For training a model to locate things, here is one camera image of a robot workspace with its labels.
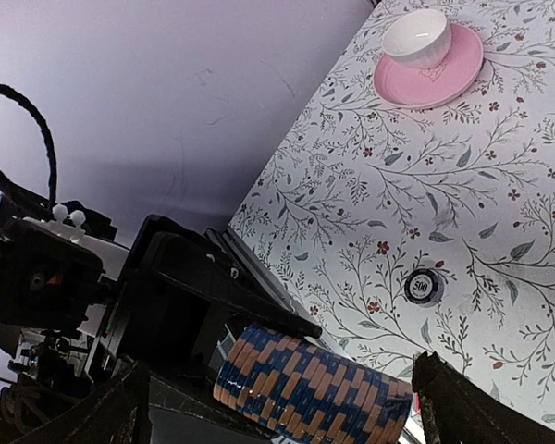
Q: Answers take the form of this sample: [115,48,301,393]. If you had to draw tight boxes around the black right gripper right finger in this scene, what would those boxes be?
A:
[412,352,555,444]

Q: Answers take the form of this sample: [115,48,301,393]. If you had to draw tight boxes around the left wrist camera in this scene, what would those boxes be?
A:
[0,195,117,246]

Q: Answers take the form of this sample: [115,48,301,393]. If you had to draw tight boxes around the floral table mat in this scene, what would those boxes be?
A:
[229,1,555,431]

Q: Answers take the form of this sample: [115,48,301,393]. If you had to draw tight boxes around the pink saucer plate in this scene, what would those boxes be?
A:
[373,24,484,109]

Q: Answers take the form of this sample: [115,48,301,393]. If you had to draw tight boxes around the grey orange chip stack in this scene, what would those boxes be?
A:
[213,324,413,444]

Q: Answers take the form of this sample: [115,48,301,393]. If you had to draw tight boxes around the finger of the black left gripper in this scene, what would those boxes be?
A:
[154,232,322,338]

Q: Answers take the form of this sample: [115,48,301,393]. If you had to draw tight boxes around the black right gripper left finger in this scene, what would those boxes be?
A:
[8,364,151,443]

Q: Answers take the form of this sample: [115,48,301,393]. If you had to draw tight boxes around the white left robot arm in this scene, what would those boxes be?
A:
[0,216,322,377]

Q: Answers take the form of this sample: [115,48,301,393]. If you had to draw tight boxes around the metal front rail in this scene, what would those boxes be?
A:
[204,228,312,321]

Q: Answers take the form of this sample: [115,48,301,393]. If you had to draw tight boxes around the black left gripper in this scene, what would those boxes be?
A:
[0,218,103,330]

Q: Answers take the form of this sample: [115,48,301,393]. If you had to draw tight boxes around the white ceramic bowl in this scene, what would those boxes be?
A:
[382,9,452,69]

